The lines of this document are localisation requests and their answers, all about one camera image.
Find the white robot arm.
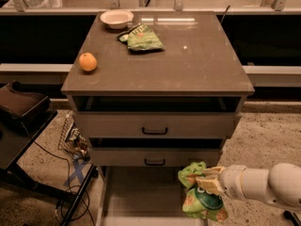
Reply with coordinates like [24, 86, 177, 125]
[196, 163, 301, 213]

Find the black object on floor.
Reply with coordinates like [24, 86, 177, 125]
[283, 211, 301, 226]

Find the drawer with handle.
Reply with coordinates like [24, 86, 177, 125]
[88, 148, 220, 167]
[72, 112, 241, 138]

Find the grey drawer cabinet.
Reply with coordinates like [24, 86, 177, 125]
[62, 11, 254, 156]

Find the middle drawer with handle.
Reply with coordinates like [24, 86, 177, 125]
[88, 148, 220, 167]

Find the open bottom drawer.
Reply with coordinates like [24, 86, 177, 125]
[96, 167, 210, 226]

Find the top drawer with handle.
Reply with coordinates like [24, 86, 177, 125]
[72, 112, 241, 138]

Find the green rice chip bag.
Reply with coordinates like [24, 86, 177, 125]
[178, 162, 228, 223]

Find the wire basket with snacks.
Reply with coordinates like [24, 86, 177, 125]
[57, 112, 89, 161]

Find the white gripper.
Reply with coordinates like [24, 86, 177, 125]
[196, 165, 246, 201]

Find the green jalapeno chip bag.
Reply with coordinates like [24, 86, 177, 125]
[117, 24, 165, 52]

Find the orange fruit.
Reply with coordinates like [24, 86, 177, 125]
[79, 53, 97, 72]

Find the black cable on floor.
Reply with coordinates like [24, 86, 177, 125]
[32, 139, 97, 226]

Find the black side cart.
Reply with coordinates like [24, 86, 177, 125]
[0, 81, 97, 226]

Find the white bowl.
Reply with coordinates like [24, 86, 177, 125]
[100, 9, 134, 29]

